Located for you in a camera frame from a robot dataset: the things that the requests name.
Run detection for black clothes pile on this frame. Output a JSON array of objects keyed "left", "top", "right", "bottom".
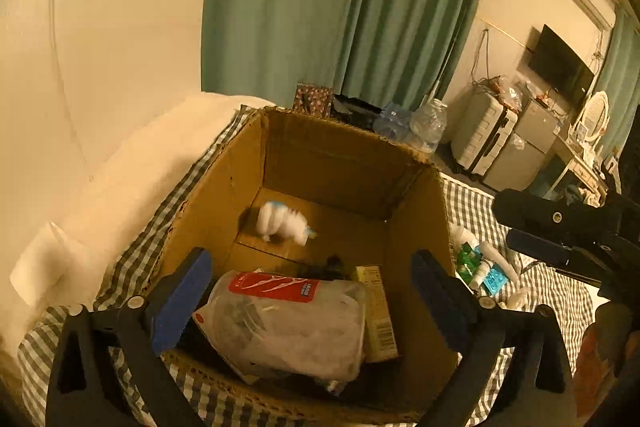
[{"left": 330, "top": 94, "right": 386, "bottom": 130}]

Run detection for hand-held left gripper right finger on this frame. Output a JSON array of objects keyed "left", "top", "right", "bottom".
[{"left": 411, "top": 249, "right": 574, "bottom": 427}]

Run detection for large clear water bottle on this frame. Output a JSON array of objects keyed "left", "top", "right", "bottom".
[{"left": 410, "top": 98, "right": 448, "bottom": 152}]

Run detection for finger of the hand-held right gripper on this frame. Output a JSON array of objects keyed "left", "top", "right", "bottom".
[
  {"left": 492, "top": 188, "right": 614, "bottom": 236},
  {"left": 505, "top": 229, "right": 609, "bottom": 281}
]

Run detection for yellow green carton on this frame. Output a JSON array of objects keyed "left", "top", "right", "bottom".
[{"left": 350, "top": 264, "right": 401, "bottom": 364}]

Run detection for white dressing table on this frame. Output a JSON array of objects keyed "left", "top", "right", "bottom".
[{"left": 537, "top": 137, "right": 608, "bottom": 208}]

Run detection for white duvet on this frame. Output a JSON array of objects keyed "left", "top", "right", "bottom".
[{"left": 0, "top": 92, "right": 278, "bottom": 348}]

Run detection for blue wrapped bottle pack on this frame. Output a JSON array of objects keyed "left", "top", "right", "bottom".
[{"left": 374, "top": 103, "right": 416, "bottom": 142}]

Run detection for white oval mirror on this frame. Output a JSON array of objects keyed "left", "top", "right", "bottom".
[{"left": 572, "top": 91, "right": 611, "bottom": 145}]

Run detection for silver mini fridge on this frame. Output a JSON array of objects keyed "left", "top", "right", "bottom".
[{"left": 482, "top": 99, "right": 563, "bottom": 192}]

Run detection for hanging wall cable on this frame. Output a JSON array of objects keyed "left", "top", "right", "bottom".
[{"left": 470, "top": 27, "right": 495, "bottom": 88}]

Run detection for cardboard box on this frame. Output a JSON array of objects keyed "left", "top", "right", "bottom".
[{"left": 142, "top": 106, "right": 461, "bottom": 425}]

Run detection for blue blister pack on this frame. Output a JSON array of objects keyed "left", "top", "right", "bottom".
[{"left": 482, "top": 269, "right": 516, "bottom": 297}]

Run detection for green packet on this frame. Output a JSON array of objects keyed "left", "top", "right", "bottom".
[{"left": 456, "top": 242, "right": 483, "bottom": 280}]

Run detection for plastic bag with red label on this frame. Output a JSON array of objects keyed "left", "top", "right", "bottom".
[{"left": 192, "top": 269, "right": 368, "bottom": 383}]

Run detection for narrow green curtain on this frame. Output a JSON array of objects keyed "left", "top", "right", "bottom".
[{"left": 595, "top": 4, "right": 640, "bottom": 158}]

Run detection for small white bottle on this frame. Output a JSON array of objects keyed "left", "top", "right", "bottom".
[{"left": 470, "top": 259, "right": 493, "bottom": 292}]

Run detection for clear plastic bag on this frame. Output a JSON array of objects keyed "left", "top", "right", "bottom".
[{"left": 495, "top": 74, "right": 538, "bottom": 108}]

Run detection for black wall television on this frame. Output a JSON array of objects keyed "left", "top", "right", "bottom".
[{"left": 527, "top": 24, "right": 596, "bottom": 108}]

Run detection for white suitcase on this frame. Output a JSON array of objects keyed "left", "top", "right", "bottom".
[{"left": 450, "top": 87, "right": 518, "bottom": 178}]

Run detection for patterned fabric bag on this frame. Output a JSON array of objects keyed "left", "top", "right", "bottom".
[{"left": 292, "top": 83, "right": 334, "bottom": 118}]

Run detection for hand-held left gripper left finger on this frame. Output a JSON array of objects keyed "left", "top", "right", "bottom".
[{"left": 45, "top": 248, "right": 214, "bottom": 427}]

